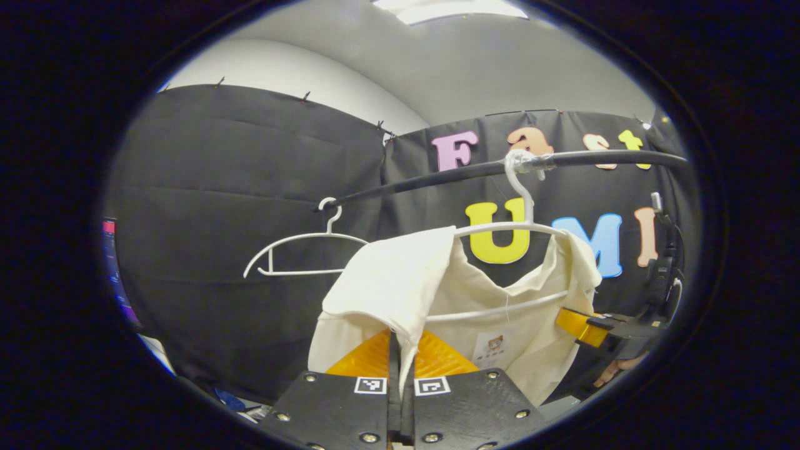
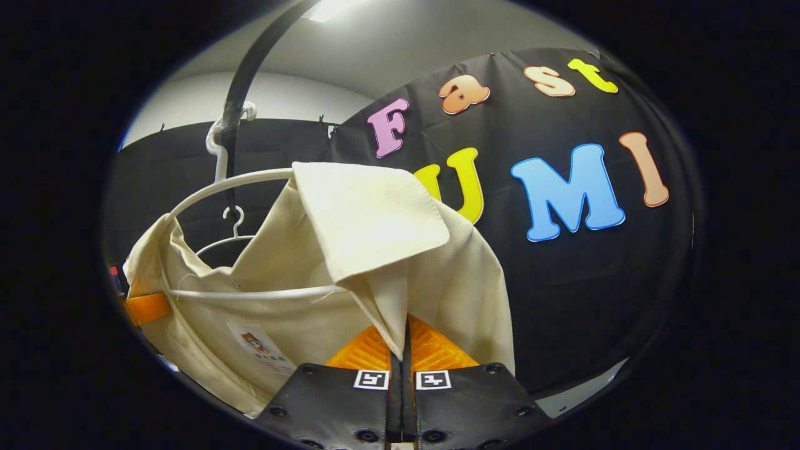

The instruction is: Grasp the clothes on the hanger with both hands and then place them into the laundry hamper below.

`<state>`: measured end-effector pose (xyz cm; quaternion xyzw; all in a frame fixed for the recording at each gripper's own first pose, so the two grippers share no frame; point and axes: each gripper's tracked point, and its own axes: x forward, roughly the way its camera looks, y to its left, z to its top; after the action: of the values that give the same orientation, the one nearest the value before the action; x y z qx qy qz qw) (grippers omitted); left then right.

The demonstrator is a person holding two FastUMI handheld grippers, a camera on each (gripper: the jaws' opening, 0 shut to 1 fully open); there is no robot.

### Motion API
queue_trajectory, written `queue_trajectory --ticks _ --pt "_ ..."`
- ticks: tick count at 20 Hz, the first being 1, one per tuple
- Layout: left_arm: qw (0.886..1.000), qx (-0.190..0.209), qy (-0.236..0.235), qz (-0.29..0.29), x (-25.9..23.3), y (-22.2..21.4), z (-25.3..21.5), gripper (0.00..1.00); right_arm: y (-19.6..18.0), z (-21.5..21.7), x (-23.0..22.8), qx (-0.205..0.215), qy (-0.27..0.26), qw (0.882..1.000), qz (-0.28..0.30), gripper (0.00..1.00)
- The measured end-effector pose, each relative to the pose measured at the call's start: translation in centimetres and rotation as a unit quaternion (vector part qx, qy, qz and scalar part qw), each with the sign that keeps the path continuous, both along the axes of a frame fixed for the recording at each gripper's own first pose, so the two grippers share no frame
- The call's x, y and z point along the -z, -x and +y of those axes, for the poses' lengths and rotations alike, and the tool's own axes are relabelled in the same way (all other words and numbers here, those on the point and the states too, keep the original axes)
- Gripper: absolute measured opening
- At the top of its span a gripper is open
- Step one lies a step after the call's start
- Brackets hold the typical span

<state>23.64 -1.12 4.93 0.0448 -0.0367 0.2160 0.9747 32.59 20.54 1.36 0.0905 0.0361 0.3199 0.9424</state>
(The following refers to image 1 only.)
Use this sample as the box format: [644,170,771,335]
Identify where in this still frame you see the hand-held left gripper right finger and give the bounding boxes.
[403,329,551,450]

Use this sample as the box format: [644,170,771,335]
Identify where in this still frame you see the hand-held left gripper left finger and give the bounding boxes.
[259,329,401,450]

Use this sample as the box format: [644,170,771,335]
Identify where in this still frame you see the cream shirt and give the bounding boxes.
[307,226,604,407]

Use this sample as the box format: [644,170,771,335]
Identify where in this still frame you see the white plastic hanger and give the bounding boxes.
[425,149,573,323]
[242,197,369,279]

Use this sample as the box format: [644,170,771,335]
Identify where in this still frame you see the black clothes rack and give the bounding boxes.
[312,150,688,213]

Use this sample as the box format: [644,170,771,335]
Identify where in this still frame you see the small blue object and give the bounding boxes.
[214,389,246,412]

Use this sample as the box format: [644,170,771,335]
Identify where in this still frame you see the large ceiling light panel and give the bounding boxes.
[372,0,529,26]

